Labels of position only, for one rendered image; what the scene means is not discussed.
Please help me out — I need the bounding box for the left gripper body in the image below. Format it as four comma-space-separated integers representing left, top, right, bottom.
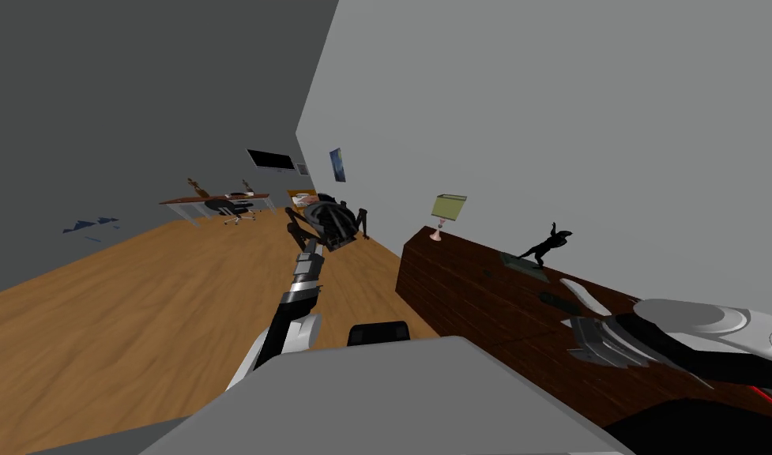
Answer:
296, 235, 328, 260

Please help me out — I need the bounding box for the black figure statue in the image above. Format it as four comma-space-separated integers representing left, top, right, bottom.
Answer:
500, 220, 574, 284

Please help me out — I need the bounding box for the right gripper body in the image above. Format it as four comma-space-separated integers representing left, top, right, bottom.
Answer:
561, 314, 656, 371

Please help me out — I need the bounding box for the brown desk with white legs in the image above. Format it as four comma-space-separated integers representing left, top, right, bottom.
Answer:
160, 178, 277, 227

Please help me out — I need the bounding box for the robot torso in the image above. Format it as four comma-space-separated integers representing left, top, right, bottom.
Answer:
31, 321, 639, 455

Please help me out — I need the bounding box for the black wall television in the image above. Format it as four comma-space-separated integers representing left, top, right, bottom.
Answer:
246, 148, 297, 173

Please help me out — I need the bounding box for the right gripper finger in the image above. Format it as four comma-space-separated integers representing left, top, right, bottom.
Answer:
559, 277, 613, 318
540, 291, 583, 317

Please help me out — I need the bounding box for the green shade table lamp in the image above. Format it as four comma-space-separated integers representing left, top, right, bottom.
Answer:
429, 193, 469, 243

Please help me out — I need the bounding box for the black office chair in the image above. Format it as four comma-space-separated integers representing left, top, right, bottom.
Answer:
205, 197, 258, 227

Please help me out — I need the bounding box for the black exercise machine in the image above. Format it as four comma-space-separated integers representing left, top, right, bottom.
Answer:
284, 194, 371, 254

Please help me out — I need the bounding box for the blue wall picture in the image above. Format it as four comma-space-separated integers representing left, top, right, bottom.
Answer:
328, 148, 348, 184

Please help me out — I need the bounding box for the dark brown wooden dresser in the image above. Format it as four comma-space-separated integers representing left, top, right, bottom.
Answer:
394, 226, 772, 431

